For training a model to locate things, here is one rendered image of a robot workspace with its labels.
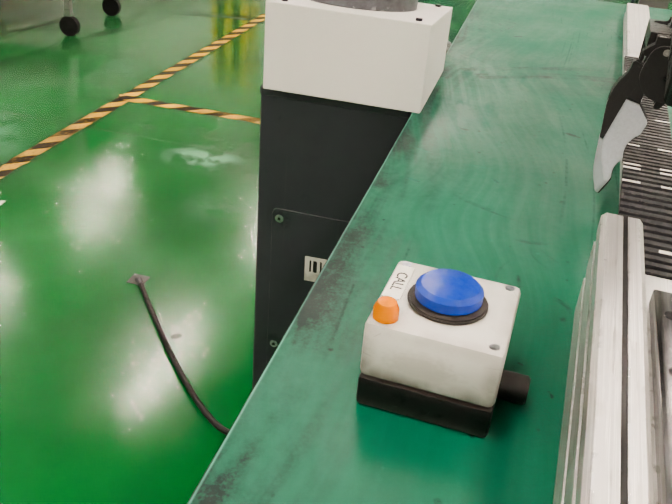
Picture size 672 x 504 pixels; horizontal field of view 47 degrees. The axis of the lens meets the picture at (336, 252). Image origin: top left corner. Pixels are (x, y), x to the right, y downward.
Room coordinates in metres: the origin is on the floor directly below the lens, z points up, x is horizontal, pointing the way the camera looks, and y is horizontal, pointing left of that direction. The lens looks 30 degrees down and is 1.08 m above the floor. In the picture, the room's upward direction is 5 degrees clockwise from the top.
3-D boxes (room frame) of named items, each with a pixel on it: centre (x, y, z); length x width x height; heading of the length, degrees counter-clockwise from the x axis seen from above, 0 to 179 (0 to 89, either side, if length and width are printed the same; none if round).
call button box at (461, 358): (0.38, -0.08, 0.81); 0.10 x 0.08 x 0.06; 74
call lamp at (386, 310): (0.36, -0.03, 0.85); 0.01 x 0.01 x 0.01
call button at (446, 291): (0.38, -0.07, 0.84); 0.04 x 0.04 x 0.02
